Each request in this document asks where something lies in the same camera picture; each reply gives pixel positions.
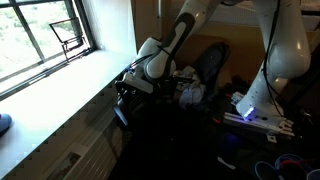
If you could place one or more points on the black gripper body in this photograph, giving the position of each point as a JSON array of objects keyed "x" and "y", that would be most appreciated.
[{"x": 128, "y": 88}]

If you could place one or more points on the beige khaki pants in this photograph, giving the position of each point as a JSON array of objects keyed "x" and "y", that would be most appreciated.
[{"x": 182, "y": 84}]

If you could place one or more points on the black garment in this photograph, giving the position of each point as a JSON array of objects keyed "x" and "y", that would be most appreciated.
[{"x": 213, "y": 63}]

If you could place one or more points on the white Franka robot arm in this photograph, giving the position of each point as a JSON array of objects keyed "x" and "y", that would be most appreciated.
[{"x": 290, "y": 50}]

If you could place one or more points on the black slatted office chair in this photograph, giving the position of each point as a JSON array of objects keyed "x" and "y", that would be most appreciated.
[{"x": 120, "y": 114}]

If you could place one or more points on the light blue shirt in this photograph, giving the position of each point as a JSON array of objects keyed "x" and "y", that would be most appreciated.
[{"x": 191, "y": 96}]

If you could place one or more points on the brown leather armchair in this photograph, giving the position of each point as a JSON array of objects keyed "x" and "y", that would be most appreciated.
[{"x": 195, "y": 45}]

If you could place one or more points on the maroon and blue cap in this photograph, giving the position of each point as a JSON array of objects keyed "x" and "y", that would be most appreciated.
[{"x": 4, "y": 121}]

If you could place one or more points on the white paper cup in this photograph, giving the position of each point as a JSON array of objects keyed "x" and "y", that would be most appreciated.
[{"x": 315, "y": 175}]

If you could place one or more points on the white wall radiator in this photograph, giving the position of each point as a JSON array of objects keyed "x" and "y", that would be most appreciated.
[{"x": 96, "y": 150}]

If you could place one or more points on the dark window frame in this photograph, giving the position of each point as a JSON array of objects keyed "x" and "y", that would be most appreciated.
[{"x": 30, "y": 36}]

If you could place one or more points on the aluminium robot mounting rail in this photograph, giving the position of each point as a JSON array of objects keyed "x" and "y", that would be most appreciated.
[{"x": 256, "y": 123}]

